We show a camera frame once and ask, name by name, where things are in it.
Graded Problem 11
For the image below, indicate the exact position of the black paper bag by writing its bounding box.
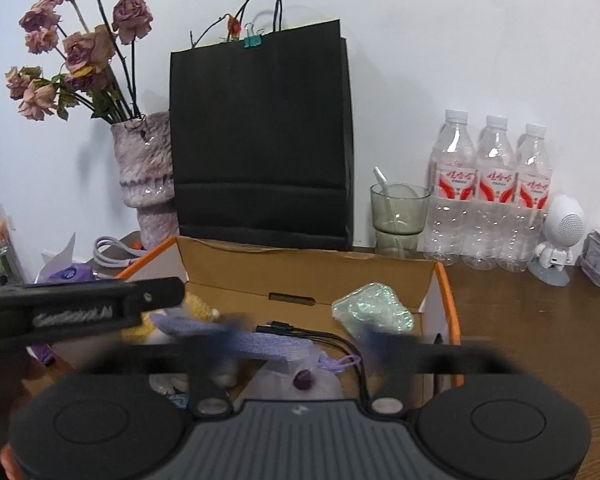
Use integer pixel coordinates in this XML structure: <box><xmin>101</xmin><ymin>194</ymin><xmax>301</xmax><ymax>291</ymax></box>
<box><xmin>169</xmin><ymin>0</ymin><xmax>356</xmax><ymax>251</ymax></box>

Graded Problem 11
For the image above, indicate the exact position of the red cardboard box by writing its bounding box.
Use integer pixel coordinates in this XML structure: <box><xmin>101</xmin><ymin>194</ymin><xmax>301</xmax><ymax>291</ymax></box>
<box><xmin>115</xmin><ymin>235</ymin><xmax>462</xmax><ymax>407</ymax></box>

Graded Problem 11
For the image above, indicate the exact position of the grey glass cup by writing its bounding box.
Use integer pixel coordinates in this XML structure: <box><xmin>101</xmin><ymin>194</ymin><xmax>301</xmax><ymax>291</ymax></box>
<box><xmin>370</xmin><ymin>183</ymin><xmax>432</xmax><ymax>259</ymax></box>

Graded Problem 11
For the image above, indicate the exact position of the white plastic spoon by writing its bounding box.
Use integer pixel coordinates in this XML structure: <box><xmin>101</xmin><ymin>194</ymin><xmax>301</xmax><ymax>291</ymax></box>
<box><xmin>373</xmin><ymin>166</ymin><xmax>411</xmax><ymax>258</ymax></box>

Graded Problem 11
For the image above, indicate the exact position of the black usb cable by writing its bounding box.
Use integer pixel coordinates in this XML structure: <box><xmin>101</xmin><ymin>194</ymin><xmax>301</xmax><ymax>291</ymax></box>
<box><xmin>254</xmin><ymin>321</ymin><xmax>372</xmax><ymax>406</ymax></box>

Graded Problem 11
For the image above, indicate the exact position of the iridescent plastic bag bundle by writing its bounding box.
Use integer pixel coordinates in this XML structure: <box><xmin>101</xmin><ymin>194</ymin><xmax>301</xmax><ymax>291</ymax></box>
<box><xmin>331</xmin><ymin>282</ymin><xmax>414</xmax><ymax>337</ymax></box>

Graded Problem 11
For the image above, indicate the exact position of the purple mottled vase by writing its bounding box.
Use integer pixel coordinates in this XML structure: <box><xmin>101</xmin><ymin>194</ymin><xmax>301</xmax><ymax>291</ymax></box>
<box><xmin>111</xmin><ymin>111</ymin><xmax>179</xmax><ymax>251</ymax></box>

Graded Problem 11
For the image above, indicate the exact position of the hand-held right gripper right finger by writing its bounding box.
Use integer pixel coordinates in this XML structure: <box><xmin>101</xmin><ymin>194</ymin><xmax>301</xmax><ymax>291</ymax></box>
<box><xmin>359</xmin><ymin>324</ymin><xmax>522</xmax><ymax>417</ymax></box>

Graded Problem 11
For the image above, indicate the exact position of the grey coiled cable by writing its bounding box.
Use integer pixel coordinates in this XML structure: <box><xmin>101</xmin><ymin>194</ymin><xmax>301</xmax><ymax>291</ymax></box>
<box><xmin>94</xmin><ymin>236</ymin><xmax>148</xmax><ymax>272</ymax></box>

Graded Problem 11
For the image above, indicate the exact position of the clear water bottle red label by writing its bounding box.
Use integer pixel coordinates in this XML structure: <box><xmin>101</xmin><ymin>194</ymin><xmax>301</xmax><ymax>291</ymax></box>
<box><xmin>500</xmin><ymin>122</ymin><xmax>553</xmax><ymax>273</ymax></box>
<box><xmin>418</xmin><ymin>108</ymin><xmax>477</xmax><ymax>267</ymax></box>
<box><xmin>462</xmin><ymin>115</ymin><xmax>518</xmax><ymax>272</ymax></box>

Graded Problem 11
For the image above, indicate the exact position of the white robot speaker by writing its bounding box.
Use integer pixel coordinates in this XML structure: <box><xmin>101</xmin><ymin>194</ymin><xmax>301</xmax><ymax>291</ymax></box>
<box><xmin>528</xmin><ymin>195</ymin><xmax>587</xmax><ymax>287</ymax></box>

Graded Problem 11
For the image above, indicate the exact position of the dried pink roses bouquet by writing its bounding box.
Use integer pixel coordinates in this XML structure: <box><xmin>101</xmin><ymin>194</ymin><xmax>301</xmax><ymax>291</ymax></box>
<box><xmin>5</xmin><ymin>0</ymin><xmax>155</xmax><ymax>123</ymax></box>

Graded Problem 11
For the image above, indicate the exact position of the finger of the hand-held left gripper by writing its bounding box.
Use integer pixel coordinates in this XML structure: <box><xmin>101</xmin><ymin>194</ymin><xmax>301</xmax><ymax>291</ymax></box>
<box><xmin>132</xmin><ymin>276</ymin><xmax>186</xmax><ymax>312</ymax></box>

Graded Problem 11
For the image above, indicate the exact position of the yellow white hamster plush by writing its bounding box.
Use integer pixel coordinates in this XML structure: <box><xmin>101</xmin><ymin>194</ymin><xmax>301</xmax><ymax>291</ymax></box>
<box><xmin>122</xmin><ymin>291</ymin><xmax>222</xmax><ymax>347</ymax></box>

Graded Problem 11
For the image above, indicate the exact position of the purple tissue pack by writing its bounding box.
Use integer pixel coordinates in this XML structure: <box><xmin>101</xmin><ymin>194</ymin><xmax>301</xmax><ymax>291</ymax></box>
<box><xmin>26</xmin><ymin>232</ymin><xmax>103</xmax><ymax>366</ymax></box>

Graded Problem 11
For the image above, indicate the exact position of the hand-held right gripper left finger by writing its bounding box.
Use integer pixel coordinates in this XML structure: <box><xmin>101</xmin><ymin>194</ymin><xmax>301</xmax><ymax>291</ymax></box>
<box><xmin>80</xmin><ymin>314</ymin><xmax>253</xmax><ymax>418</ymax></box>

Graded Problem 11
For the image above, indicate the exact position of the purple burlap pouch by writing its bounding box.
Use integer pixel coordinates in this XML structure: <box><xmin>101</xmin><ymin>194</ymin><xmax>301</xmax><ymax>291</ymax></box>
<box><xmin>152</xmin><ymin>310</ymin><xmax>362</xmax><ymax>377</ymax></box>

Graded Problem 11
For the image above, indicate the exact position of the person's left hand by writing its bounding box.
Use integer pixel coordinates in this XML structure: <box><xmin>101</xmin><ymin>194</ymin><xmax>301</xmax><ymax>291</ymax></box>
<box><xmin>0</xmin><ymin>446</ymin><xmax>24</xmax><ymax>480</ymax></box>

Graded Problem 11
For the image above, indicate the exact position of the green binder clip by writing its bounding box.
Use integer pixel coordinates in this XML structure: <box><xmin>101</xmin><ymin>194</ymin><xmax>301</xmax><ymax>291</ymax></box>
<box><xmin>243</xmin><ymin>23</ymin><xmax>265</xmax><ymax>50</ymax></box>

